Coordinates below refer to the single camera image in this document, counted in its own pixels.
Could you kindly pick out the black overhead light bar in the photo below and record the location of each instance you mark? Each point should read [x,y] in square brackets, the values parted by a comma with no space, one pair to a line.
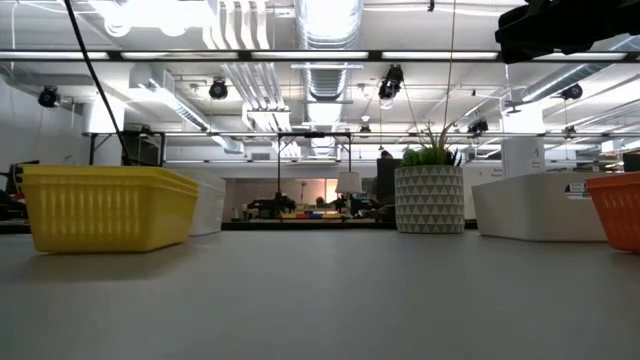
[310,55]

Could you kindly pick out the distant black robot station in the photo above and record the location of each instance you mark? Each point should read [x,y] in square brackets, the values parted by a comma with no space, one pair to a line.
[272,205]

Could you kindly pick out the white column with sign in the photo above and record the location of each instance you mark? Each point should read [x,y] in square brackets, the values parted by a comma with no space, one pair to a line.
[522,157]

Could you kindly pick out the black table edge rail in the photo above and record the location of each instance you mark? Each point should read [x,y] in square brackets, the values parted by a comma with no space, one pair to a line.
[300,226]

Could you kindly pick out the dark shelving unit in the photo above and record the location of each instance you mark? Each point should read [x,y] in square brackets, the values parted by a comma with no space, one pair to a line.
[145,147]

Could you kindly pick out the black hanging spotlight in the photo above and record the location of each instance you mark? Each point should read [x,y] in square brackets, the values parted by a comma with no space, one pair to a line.
[391,82]
[218,90]
[571,91]
[48,96]
[478,126]

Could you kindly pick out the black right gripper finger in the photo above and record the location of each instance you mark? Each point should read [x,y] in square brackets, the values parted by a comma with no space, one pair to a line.
[525,35]

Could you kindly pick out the potted plant triangle-pattern pot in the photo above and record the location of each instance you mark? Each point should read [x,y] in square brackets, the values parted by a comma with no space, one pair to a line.
[429,200]

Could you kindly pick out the black background rig frame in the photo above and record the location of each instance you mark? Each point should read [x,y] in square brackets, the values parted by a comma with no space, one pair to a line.
[315,134]

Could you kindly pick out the row of coloured blocks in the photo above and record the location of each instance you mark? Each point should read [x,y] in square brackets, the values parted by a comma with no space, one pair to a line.
[310,216]

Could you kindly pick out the silver ventilation duct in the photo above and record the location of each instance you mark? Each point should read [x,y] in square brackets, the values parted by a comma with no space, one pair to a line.
[327,30]

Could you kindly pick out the orange plastic slotted basket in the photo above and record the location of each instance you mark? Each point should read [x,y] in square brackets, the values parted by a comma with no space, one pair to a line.
[620,215]

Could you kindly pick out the person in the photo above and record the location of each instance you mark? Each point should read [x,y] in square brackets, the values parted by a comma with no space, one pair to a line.
[386,154]

